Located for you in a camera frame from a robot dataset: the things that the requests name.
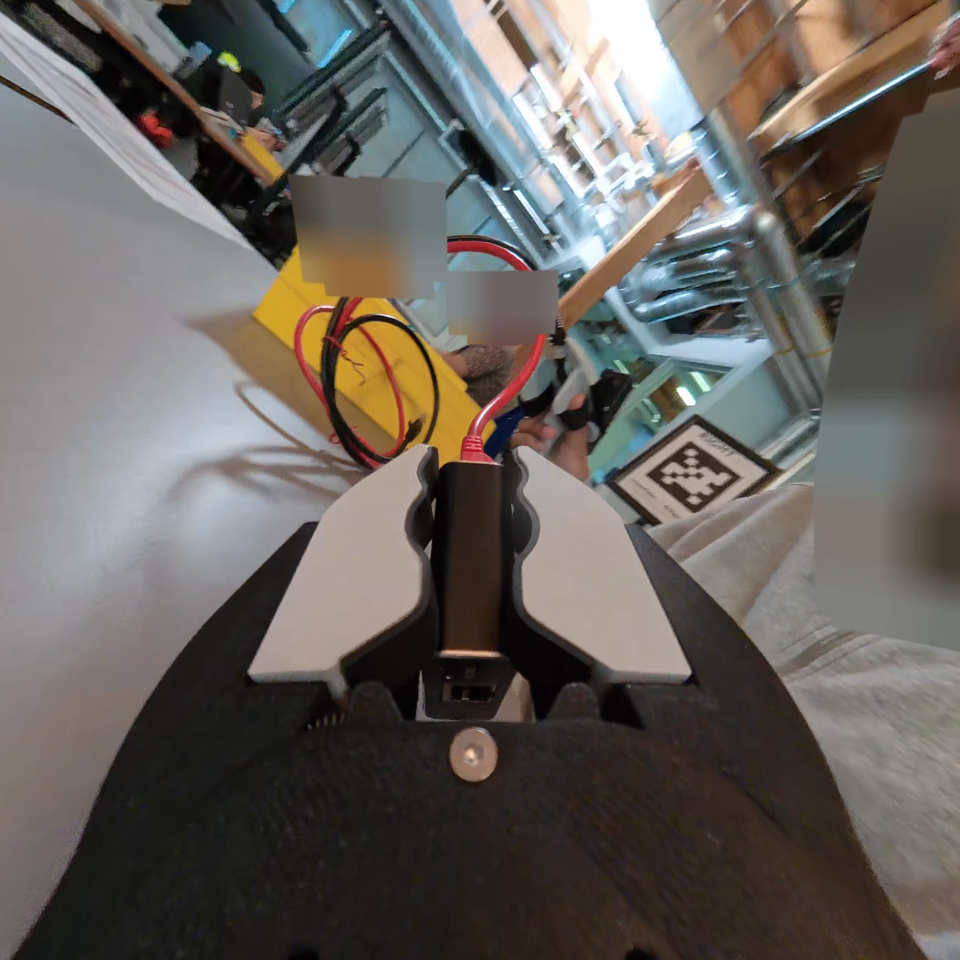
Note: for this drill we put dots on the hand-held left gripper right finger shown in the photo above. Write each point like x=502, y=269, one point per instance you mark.
x=600, y=592

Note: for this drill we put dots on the printed sign board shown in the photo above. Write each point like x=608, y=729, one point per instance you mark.
x=694, y=472

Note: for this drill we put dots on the person's grey sweatshirt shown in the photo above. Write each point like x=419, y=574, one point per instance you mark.
x=862, y=750

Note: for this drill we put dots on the printed paper sheet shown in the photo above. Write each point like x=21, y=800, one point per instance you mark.
x=112, y=127

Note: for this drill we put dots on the wooden support post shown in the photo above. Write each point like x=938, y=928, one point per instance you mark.
x=637, y=240

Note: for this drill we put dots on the yellow plastic bin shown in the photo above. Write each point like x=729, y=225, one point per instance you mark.
x=454, y=397

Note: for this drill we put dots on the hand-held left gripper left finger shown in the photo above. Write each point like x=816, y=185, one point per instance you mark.
x=352, y=585

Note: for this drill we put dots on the grey desk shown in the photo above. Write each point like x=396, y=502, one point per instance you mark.
x=112, y=450

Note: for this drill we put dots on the red twist tie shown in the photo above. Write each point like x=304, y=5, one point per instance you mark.
x=352, y=360

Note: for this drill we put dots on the grey ceiling pipes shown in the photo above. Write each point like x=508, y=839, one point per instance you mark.
x=772, y=285

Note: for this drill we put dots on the black network splitter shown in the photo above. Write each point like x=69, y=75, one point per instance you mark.
x=469, y=555

